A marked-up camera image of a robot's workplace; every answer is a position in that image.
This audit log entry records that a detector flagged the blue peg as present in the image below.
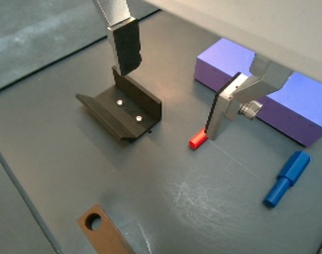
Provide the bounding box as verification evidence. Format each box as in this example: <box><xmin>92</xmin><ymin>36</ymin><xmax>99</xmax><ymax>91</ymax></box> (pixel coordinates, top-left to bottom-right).
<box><xmin>263</xmin><ymin>151</ymin><xmax>311</xmax><ymax>207</ymax></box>

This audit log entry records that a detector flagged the purple base board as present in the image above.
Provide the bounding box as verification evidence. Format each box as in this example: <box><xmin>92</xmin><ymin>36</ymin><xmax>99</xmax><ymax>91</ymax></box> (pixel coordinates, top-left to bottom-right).
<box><xmin>193</xmin><ymin>39</ymin><xmax>322</xmax><ymax>147</ymax></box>

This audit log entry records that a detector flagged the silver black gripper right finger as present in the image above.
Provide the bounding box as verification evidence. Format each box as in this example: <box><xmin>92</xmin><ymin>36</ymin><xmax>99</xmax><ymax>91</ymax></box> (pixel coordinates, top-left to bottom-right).
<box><xmin>204</xmin><ymin>54</ymin><xmax>292</xmax><ymax>140</ymax></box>

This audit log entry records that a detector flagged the red peg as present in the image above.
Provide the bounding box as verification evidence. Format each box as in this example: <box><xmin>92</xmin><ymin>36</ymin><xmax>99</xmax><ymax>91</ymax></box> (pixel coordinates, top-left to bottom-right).
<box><xmin>188</xmin><ymin>129</ymin><xmax>207</xmax><ymax>150</ymax></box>

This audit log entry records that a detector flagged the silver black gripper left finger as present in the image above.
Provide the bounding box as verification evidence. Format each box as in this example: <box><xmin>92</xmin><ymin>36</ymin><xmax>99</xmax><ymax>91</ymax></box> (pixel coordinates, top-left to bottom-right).
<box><xmin>91</xmin><ymin>0</ymin><xmax>141</xmax><ymax>76</ymax></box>

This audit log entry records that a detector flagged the brown T-shaped block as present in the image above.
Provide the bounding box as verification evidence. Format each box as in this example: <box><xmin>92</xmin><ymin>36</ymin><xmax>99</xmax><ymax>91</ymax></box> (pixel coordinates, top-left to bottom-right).
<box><xmin>77</xmin><ymin>204</ymin><xmax>135</xmax><ymax>254</ymax></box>

